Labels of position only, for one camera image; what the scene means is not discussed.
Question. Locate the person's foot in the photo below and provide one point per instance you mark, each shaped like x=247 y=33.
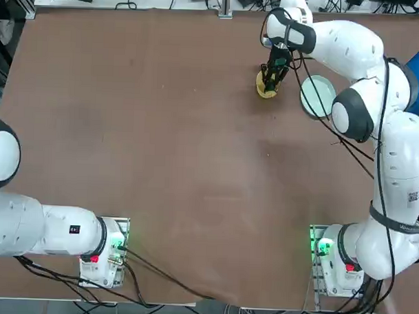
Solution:
x=6 y=32

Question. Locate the aluminium profile post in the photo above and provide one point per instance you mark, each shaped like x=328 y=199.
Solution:
x=225 y=6
x=27 y=9

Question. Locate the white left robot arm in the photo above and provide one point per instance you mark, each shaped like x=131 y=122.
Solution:
x=21 y=222

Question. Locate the black power strip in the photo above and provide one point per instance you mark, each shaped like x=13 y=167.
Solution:
x=276 y=1

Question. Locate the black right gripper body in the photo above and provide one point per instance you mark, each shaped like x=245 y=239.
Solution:
x=280 y=54

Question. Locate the pale green plate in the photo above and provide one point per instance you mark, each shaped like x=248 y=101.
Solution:
x=313 y=98

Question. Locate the small yellow dish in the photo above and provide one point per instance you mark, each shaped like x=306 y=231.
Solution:
x=266 y=95

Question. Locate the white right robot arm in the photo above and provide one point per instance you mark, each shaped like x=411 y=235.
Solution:
x=347 y=41

